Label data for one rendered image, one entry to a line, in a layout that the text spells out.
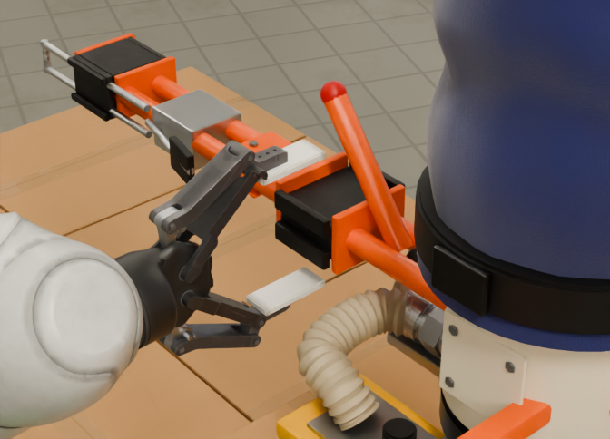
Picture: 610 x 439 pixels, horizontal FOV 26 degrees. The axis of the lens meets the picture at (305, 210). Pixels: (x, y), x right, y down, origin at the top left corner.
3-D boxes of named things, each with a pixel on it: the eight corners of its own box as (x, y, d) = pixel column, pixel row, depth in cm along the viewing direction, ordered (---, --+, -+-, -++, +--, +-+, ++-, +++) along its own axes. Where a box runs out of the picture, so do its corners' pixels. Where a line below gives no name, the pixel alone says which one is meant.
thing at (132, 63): (178, 99, 142) (176, 57, 140) (121, 121, 138) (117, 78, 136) (134, 73, 148) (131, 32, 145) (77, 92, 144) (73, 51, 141)
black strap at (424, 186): (786, 251, 97) (797, 205, 95) (582, 386, 84) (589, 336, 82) (549, 136, 111) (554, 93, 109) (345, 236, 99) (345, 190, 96)
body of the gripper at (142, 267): (83, 246, 106) (176, 205, 111) (93, 329, 111) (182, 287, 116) (135, 287, 102) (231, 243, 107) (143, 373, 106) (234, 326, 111)
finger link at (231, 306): (192, 291, 109) (184, 307, 109) (273, 322, 117) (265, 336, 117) (165, 270, 111) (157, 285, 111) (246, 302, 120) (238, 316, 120)
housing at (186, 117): (246, 150, 134) (244, 111, 131) (191, 172, 130) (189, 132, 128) (204, 124, 138) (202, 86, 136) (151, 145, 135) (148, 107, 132)
